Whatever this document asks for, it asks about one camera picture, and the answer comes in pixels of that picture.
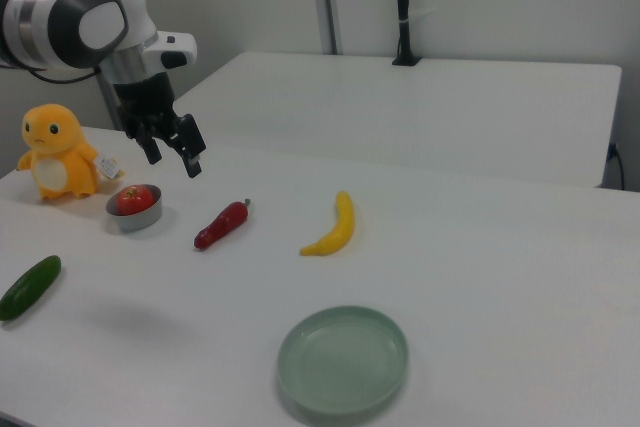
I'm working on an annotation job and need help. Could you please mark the white rear table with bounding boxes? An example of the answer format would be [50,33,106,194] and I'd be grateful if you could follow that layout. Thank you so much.
[172,50,623,189]

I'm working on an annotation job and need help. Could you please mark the red chili pepper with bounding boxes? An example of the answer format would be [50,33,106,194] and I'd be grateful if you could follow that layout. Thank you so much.
[193,198,252,251]

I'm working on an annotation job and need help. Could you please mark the black cable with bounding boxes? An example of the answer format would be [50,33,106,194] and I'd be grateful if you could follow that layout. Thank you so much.
[606,142,626,190]

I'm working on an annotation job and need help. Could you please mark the green cucumber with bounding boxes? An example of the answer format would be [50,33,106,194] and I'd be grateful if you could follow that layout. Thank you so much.
[0,254,63,322]

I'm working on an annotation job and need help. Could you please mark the yellow banana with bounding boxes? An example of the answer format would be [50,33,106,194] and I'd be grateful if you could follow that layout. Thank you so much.
[298,190,356,257]

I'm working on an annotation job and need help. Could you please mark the red tomato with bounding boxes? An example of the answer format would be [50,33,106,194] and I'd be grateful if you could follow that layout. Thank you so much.
[115,185,155,216]

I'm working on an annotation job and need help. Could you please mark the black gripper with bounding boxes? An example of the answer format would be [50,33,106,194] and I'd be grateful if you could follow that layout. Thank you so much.
[112,71,207,178]

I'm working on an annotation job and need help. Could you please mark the yellow plush toy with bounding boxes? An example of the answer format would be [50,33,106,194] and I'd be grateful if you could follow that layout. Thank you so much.
[16,103,124,202]

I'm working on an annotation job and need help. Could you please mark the pale green plastic plate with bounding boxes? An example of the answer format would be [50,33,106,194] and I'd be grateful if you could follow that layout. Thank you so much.
[276,304,410,417]

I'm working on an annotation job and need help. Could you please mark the small grey bowl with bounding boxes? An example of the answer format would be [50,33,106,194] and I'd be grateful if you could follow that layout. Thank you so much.
[105,183,164,232]

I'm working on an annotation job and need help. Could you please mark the black camera stand pole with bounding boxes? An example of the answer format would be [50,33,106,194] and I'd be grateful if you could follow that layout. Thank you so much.
[390,0,422,67]

